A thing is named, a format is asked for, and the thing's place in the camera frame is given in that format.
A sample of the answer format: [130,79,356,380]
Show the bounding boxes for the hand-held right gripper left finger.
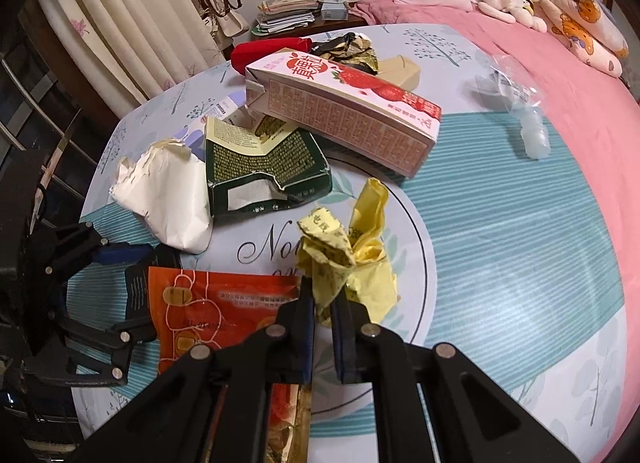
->
[70,275,316,463]

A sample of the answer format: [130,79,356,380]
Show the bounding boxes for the orange snack bag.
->
[125,265,313,463]

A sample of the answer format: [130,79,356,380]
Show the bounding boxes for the blue white packet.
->
[175,93,251,164]

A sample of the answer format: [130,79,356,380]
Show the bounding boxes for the rolled floral quilt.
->
[532,0,630,78]

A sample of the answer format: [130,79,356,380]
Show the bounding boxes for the pink bed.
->
[350,0,640,449]

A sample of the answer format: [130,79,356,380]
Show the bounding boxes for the wooden nightstand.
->
[250,8,368,41]

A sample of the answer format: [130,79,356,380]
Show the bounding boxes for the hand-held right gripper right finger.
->
[330,293,591,463]

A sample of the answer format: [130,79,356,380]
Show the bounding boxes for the green chocolate box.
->
[205,116,333,218]

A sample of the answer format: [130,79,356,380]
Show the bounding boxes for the stack of papers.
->
[252,0,321,36]

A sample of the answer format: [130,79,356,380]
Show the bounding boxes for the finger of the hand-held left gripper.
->
[30,314,160,386]
[29,222,155,290]

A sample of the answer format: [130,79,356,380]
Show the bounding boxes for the white plush toy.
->
[470,0,548,34]

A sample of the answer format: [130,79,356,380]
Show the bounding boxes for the beige chocolate block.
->
[377,54,421,90]

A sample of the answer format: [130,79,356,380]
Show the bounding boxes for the metal rack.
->
[0,43,126,224]

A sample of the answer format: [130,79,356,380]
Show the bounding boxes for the pink fleece blanket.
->
[347,0,401,26]

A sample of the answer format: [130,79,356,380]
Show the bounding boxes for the small blue box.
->
[320,0,351,21]

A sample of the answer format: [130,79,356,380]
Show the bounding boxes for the cream curtain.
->
[35,0,226,104]

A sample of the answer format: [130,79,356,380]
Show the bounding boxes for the black gold crumpled wrapper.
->
[310,32,382,75]

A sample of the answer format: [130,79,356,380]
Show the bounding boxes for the red pouch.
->
[231,36,313,76]

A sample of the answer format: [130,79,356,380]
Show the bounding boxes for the yellow wrapper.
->
[296,177,401,329]

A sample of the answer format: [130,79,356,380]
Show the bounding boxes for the crushed clear plastic bottle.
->
[467,56,551,160]

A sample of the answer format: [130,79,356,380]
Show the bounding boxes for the pink strawberry print carton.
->
[244,47,443,179]

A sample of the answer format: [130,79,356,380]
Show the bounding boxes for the white crumpled paper bag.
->
[109,138,215,255]

